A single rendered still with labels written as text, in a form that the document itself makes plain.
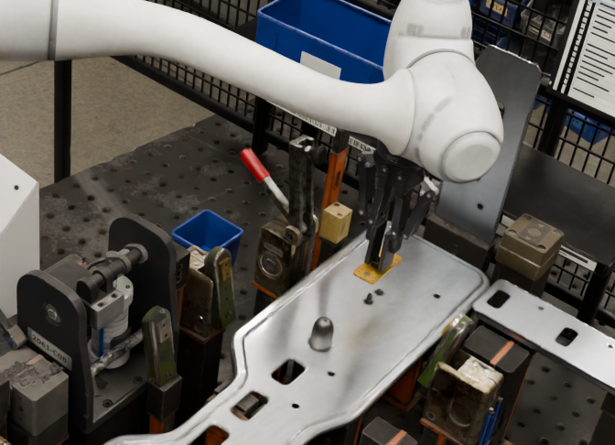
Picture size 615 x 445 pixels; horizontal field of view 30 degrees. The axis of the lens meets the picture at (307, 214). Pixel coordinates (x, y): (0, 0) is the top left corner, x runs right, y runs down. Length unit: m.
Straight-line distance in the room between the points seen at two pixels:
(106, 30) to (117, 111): 2.55
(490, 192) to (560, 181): 0.23
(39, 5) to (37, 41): 0.04
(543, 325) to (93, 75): 2.61
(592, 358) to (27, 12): 0.96
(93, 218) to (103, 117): 1.59
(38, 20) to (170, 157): 1.17
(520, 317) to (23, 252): 0.85
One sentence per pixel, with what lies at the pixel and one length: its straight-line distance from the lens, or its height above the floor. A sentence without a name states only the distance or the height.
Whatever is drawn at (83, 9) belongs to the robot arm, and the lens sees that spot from 1.39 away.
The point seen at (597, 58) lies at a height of 1.25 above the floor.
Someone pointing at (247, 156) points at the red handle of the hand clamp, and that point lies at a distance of 1.77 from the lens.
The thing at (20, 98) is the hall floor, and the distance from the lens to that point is 3.99.
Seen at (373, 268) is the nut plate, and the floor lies 1.07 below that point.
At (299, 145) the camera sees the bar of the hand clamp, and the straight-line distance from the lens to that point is 1.68.
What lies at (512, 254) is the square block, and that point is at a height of 1.03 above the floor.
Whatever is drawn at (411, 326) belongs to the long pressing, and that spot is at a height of 1.00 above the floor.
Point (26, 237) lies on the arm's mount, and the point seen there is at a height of 0.87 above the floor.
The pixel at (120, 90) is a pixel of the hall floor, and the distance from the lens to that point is 4.05.
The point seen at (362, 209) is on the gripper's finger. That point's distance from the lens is 1.66.
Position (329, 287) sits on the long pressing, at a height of 1.00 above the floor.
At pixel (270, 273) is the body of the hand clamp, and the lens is 1.82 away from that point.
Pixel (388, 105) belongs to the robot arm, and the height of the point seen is 1.46.
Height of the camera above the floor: 2.15
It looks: 37 degrees down
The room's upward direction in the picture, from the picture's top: 10 degrees clockwise
